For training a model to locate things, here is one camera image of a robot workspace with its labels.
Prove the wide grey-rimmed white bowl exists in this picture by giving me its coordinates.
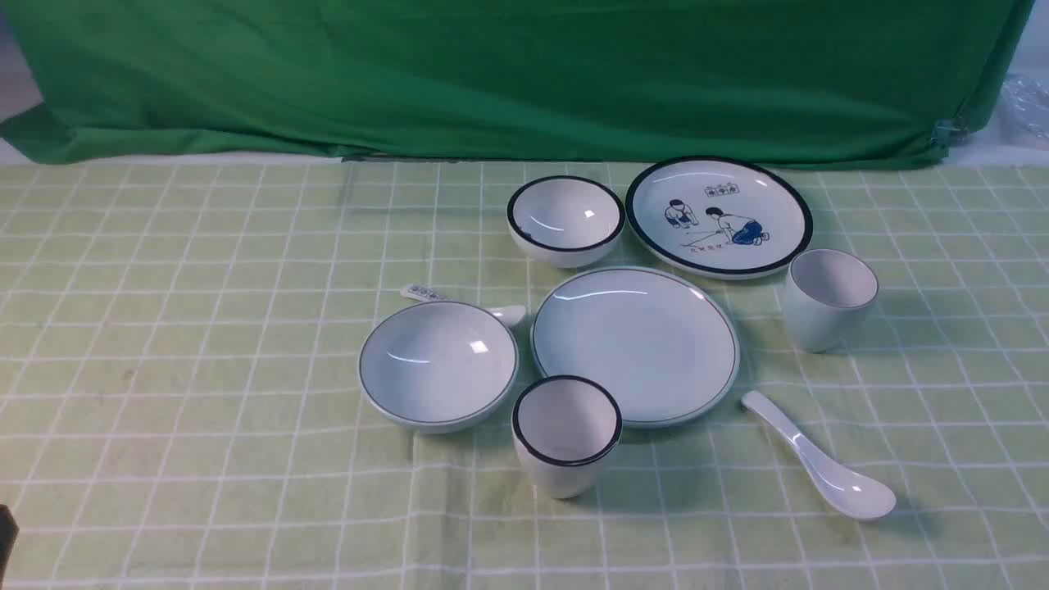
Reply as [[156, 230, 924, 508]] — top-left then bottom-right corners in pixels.
[[357, 302, 520, 434]]

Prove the grey-rimmed white cup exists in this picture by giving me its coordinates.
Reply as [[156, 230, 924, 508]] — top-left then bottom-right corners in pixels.
[[780, 249, 879, 352]]

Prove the plain white ceramic spoon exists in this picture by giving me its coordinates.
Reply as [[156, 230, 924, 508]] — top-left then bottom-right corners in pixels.
[[741, 391, 897, 520]]

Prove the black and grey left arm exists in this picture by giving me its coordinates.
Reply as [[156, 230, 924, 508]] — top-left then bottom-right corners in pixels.
[[0, 504, 20, 586]]

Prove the small black-rimmed white bowl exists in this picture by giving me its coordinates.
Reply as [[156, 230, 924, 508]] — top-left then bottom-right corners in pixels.
[[506, 175, 626, 269]]

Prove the black-rimmed white cup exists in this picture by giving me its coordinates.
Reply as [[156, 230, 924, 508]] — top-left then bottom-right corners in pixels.
[[511, 374, 624, 500]]

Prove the plain grey-rimmed white plate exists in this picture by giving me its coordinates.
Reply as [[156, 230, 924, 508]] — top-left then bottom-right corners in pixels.
[[529, 266, 742, 429]]

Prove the illustrated black-rimmed white plate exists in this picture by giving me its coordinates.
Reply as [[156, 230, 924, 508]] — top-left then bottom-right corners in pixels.
[[624, 157, 814, 280]]

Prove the green backdrop cloth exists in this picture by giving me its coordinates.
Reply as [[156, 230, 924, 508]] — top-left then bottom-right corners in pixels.
[[2, 1, 1033, 170]]

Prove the light green checked tablecloth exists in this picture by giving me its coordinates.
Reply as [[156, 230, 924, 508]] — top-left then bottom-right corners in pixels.
[[1, 161, 1048, 589]]

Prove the metal clip on backdrop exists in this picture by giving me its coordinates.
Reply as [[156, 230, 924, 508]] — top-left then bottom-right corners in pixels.
[[929, 119, 970, 150]]

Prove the clear plastic wrap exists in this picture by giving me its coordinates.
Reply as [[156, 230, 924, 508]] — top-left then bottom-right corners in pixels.
[[1001, 72, 1048, 145]]

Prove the patterned-handle white ceramic spoon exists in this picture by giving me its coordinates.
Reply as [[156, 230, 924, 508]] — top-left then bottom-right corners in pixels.
[[400, 285, 528, 328]]

